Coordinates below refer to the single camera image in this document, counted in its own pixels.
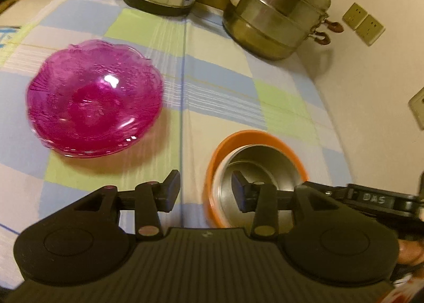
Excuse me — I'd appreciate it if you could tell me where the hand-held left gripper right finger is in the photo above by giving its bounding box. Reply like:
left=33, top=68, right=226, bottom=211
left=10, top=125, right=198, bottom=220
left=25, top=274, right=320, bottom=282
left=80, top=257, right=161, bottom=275
left=231, top=171, right=336, bottom=241

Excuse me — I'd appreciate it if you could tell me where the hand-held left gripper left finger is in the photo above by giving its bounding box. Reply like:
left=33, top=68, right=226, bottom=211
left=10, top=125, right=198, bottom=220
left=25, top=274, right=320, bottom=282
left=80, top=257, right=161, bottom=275
left=74, top=170, right=181, bottom=241

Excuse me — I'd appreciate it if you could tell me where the stainless steel bowl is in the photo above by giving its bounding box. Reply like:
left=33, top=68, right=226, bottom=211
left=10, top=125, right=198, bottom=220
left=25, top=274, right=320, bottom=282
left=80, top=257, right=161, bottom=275
left=212, top=145, right=307, bottom=225

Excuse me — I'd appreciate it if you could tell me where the orange bowl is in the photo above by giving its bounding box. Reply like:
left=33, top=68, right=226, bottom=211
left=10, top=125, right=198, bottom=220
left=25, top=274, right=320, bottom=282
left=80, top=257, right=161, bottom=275
left=203, top=130, right=311, bottom=229

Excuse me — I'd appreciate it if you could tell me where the magenta glass bowl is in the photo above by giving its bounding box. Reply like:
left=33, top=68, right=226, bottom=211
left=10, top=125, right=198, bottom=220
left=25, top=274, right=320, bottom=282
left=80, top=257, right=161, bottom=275
left=26, top=39, right=165, bottom=160

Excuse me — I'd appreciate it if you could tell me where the person's right hand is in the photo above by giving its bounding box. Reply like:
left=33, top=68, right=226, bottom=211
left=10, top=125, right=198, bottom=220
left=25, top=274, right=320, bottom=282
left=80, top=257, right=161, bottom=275
left=396, top=238, right=424, bottom=266

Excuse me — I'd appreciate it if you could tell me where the checked pastel tablecloth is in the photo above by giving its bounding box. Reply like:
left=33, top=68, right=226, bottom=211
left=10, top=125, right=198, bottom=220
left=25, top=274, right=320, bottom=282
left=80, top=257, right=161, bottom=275
left=0, top=0, right=354, bottom=290

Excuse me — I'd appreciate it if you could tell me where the stainless steel steamer pot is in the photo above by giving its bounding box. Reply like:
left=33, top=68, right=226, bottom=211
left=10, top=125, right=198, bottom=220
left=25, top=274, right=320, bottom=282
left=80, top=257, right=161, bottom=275
left=221, top=0, right=344, bottom=61

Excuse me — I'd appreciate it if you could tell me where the blue checked cloth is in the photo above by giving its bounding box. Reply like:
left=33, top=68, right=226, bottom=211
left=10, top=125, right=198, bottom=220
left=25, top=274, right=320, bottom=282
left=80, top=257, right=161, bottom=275
left=0, top=26, right=21, bottom=49

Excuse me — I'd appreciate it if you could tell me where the white wooden chair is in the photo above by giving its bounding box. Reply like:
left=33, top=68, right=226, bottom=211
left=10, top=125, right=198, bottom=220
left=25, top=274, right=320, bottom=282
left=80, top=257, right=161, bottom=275
left=0, top=0, right=63, bottom=30

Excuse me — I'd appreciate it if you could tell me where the beige wall socket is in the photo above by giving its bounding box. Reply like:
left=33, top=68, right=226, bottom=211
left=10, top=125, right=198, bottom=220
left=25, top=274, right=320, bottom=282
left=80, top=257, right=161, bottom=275
left=342, top=3, right=368, bottom=30
left=354, top=14, right=385, bottom=47
left=408, top=86, right=424, bottom=130

